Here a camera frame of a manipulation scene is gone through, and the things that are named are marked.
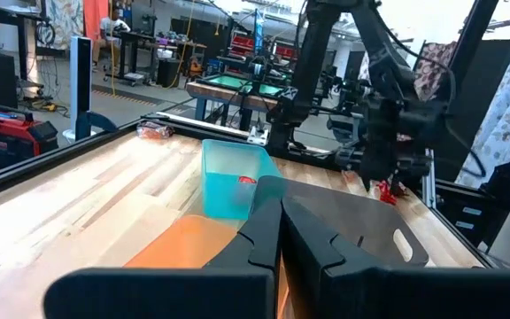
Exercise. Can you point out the wooden table with green mat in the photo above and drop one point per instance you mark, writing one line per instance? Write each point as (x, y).
(228, 91)

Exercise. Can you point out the dark grey plastic bin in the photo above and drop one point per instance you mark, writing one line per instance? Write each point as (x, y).
(348, 212)

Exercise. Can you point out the orange hanging cloth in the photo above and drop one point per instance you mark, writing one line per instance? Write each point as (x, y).
(95, 17)

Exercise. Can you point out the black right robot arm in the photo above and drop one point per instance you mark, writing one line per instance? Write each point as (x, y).
(312, 57)

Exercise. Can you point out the teal plastic bin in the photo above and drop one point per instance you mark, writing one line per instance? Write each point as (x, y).
(224, 195)

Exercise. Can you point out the red candy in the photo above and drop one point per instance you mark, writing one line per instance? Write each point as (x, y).
(247, 179)
(386, 193)

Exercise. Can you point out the clear bag orange candy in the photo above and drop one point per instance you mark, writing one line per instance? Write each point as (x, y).
(154, 129)

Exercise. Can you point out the white floor stand pillar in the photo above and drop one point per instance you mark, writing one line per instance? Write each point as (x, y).
(80, 84)

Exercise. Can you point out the black metal table frame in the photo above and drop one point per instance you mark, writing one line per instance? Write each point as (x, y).
(38, 166)

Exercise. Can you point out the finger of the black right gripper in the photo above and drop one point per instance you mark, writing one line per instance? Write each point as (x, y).
(368, 181)
(396, 182)

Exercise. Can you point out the red black power box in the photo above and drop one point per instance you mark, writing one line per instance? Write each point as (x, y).
(7, 137)

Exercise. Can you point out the dark desk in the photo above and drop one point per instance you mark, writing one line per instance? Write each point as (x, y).
(2, 13)

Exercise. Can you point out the person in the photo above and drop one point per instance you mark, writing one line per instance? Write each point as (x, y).
(111, 31)

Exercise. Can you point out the black partition panel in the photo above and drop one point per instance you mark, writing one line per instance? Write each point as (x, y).
(481, 88)

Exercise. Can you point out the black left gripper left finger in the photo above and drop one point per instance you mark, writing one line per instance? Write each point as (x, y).
(255, 239)

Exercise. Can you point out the white metal bracket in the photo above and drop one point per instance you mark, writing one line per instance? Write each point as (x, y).
(258, 136)

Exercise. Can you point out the black trash bin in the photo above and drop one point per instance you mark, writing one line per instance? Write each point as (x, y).
(167, 73)

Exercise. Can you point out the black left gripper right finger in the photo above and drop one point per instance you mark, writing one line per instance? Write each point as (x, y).
(308, 248)

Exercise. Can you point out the pale floral cloth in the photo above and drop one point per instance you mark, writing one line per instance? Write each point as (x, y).
(64, 22)

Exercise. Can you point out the orange plastic bin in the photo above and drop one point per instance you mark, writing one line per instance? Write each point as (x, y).
(184, 243)

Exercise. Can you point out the black equipment box with labels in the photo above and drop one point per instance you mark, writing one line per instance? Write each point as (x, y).
(467, 217)

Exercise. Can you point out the dark floral cloth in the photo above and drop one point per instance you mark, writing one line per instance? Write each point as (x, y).
(432, 66)

